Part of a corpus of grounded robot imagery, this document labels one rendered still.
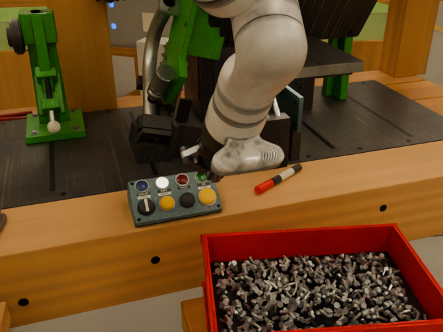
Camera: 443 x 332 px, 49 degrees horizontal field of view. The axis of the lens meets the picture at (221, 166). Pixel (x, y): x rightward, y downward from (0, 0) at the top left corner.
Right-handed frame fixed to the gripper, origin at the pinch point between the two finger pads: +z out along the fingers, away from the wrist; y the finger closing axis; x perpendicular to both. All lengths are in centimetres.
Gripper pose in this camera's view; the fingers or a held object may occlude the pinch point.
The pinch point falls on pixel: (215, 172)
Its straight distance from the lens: 75.7
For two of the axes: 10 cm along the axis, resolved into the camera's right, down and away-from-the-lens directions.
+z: -1.8, 4.6, 8.7
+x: 2.5, 8.7, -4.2
